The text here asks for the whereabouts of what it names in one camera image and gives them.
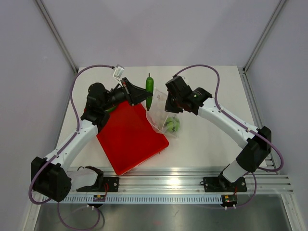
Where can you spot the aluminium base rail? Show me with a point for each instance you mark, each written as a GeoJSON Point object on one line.
{"type": "Point", "coordinates": [186, 180]}

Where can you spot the dark green toy pepper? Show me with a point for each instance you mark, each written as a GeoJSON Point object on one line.
{"type": "Point", "coordinates": [111, 109]}

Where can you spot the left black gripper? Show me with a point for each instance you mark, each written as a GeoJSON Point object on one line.
{"type": "Point", "coordinates": [133, 94]}

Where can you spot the green toy watermelon ball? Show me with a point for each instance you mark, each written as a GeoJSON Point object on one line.
{"type": "Point", "coordinates": [172, 124]}

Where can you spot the left aluminium frame post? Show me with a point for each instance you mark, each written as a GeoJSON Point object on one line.
{"type": "Point", "coordinates": [55, 33]}

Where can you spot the white slotted cable duct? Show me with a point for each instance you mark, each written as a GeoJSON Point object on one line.
{"type": "Point", "coordinates": [144, 199]}

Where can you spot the small circuit board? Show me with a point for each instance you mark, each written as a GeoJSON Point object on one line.
{"type": "Point", "coordinates": [99, 198]}
{"type": "Point", "coordinates": [229, 200]}

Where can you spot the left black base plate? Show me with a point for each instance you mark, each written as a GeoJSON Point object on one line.
{"type": "Point", "coordinates": [102, 184]}

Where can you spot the clear dotted zip bag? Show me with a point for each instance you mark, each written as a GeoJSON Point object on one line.
{"type": "Point", "coordinates": [157, 115]}

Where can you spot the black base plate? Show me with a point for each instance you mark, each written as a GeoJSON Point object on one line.
{"type": "Point", "coordinates": [102, 184]}
{"type": "Point", "coordinates": [212, 184]}

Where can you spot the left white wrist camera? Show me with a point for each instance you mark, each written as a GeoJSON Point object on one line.
{"type": "Point", "coordinates": [118, 71]}

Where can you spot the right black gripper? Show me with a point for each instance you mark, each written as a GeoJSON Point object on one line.
{"type": "Point", "coordinates": [169, 108]}

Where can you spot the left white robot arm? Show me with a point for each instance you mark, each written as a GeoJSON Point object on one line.
{"type": "Point", "coordinates": [49, 175]}

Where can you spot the right small circuit board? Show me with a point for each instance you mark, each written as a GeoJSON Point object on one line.
{"type": "Point", "coordinates": [229, 200]}

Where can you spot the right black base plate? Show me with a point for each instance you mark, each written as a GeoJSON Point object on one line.
{"type": "Point", "coordinates": [212, 184]}

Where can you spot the aluminium frame post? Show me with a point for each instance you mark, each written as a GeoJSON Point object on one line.
{"type": "Point", "coordinates": [265, 34]}
{"type": "Point", "coordinates": [55, 33]}

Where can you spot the right aluminium frame post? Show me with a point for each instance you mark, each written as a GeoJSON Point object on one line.
{"type": "Point", "coordinates": [265, 34]}

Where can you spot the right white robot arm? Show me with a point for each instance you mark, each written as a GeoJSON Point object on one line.
{"type": "Point", "coordinates": [250, 139]}

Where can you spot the red plastic tray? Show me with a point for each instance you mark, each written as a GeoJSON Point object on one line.
{"type": "Point", "coordinates": [128, 139]}

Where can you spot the left small circuit board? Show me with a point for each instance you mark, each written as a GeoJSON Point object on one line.
{"type": "Point", "coordinates": [99, 198]}

